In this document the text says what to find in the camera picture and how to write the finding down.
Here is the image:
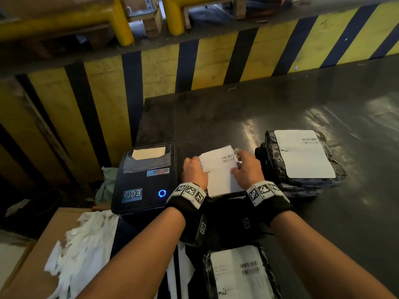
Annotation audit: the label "pile of white paper strips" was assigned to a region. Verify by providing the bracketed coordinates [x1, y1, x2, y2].
[44, 210, 119, 299]

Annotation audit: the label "green cloth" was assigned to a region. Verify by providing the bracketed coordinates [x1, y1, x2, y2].
[95, 166, 119, 205]

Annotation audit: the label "yellow black striped barrier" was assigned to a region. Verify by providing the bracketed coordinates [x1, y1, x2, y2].
[0, 0, 399, 196]

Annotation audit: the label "black bagged parcel, unlabelled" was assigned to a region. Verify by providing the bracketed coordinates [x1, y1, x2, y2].
[204, 192, 267, 247]

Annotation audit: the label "white shipping label sheet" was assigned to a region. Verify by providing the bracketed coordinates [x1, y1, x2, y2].
[199, 145, 245, 198]

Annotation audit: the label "black wrist camera band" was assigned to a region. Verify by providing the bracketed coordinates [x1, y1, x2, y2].
[166, 182, 209, 247]
[242, 180, 294, 229]

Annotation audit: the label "wooden pallet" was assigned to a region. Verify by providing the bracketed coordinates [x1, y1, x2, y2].
[118, 0, 164, 39]

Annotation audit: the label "black right wrist camera band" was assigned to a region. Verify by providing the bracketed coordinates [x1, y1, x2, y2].
[242, 180, 294, 229]

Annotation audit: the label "white label backing strips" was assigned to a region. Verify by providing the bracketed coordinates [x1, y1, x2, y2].
[166, 241, 196, 299]

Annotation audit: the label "black bagged parcel, barcode label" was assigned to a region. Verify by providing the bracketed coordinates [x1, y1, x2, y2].
[202, 245, 282, 299]

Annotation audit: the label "person's left forearm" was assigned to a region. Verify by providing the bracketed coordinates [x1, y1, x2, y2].
[76, 207, 186, 299]

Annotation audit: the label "black label printer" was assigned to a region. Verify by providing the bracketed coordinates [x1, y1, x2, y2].
[111, 142, 178, 216]

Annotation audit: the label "person's left hand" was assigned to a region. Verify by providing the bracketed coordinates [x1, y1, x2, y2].
[182, 156, 209, 191]

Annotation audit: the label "person's right forearm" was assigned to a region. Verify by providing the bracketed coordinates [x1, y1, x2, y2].
[270, 210, 397, 299]

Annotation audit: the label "person's right hand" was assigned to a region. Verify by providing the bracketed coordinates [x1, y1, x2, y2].
[231, 150, 265, 191]

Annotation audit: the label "brown cardboard box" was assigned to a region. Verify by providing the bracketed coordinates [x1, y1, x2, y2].
[0, 207, 120, 299]

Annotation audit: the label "black left wrist camera band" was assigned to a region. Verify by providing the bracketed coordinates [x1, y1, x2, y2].
[166, 182, 209, 247]

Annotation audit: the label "yellow steel guard rail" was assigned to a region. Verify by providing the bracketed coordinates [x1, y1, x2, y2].
[161, 0, 247, 37]
[0, 0, 135, 47]

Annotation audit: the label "black bagged parcel, large label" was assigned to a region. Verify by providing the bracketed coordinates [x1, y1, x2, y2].
[255, 129, 347, 198]

